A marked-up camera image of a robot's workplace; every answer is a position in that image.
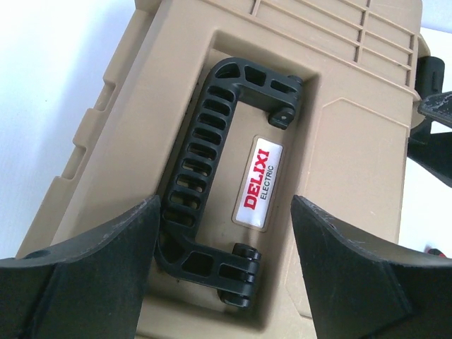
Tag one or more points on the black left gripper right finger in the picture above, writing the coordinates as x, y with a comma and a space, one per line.
362, 286

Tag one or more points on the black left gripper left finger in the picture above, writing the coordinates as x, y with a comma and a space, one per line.
89, 286

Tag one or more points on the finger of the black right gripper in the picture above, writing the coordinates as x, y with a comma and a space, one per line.
432, 151

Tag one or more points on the tan plastic tool box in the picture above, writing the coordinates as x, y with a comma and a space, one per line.
345, 151

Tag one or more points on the red black utility knife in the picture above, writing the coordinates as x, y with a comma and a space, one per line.
434, 251

